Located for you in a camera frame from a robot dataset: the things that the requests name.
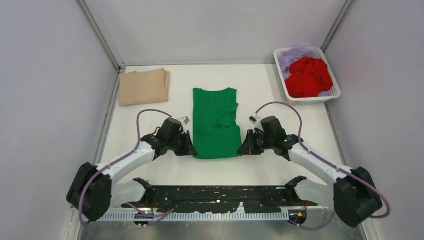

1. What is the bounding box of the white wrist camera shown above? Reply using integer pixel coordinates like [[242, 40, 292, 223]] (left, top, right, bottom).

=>
[[177, 116, 190, 126], [248, 112, 258, 125]]

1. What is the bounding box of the green t shirt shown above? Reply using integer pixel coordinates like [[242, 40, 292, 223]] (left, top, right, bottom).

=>
[[192, 88, 242, 160]]

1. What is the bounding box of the white plastic basket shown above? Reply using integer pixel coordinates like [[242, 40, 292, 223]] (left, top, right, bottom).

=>
[[273, 46, 342, 106]]

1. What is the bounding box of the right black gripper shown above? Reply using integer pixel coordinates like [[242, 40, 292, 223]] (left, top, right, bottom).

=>
[[238, 129, 275, 155]]

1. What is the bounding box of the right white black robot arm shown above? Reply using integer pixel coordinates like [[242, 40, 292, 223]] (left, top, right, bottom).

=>
[[237, 114, 383, 228]]

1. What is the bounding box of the grey slotted cable duct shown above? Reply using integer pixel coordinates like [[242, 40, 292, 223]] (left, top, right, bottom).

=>
[[98, 209, 290, 222]]

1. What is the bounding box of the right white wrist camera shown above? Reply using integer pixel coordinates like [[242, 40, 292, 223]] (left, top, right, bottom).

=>
[[248, 112, 258, 125]]

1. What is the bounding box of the folded beige t shirt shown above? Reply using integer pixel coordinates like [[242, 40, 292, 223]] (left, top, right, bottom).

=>
[[118, 68, 170, 107]]

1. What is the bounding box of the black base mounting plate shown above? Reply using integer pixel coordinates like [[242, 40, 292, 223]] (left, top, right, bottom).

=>
[[132, 185, 317, 214]]

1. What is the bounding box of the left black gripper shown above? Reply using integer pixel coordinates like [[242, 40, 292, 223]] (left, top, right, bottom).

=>
[[168, 130, 197, 156]]

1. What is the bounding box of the lavender t shirt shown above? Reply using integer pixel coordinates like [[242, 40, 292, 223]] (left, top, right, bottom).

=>
[[277, 45, 315, 80]]

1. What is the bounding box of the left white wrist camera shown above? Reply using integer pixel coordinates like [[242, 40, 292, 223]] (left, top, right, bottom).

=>
[[177, 116, 190, 126]]

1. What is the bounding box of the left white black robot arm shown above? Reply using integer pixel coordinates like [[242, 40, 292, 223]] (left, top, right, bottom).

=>
[[66, 116, 198, 222]]

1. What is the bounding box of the red t shirt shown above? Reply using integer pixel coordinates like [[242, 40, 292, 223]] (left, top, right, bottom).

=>
[[285, 56, 334, 98]]

